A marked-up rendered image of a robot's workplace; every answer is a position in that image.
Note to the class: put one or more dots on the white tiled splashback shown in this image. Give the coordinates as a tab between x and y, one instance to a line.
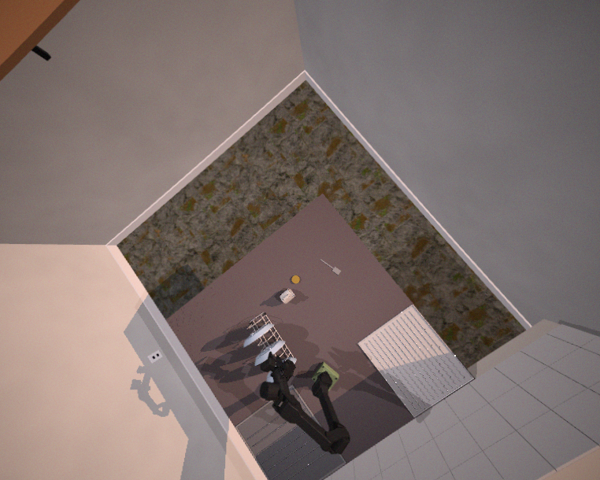
532	415

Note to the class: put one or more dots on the grey mug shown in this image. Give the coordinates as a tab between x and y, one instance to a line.
287	296

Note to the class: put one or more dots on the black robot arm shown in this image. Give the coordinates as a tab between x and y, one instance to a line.
292	411

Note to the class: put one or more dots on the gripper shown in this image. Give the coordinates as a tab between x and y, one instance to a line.
270	364

